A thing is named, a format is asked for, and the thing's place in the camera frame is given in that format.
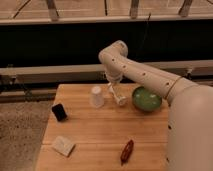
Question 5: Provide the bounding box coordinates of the black hanging cable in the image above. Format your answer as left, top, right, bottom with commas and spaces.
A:
134, 12, 152, 63

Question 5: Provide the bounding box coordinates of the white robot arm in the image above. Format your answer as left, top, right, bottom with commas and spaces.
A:
98, 40, 213, 171

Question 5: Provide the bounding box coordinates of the black eraser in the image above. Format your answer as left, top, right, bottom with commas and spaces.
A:
52, 103, 67, 122

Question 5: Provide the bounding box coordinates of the white plastic figurine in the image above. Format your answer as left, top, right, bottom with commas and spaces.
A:
108, 83, 127, 106

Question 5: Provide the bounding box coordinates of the green bowl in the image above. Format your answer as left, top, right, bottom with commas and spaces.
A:
132, 86, 162, 112

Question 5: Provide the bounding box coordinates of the brown red pen tool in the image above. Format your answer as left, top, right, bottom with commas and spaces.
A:
120, 140, 134, 164

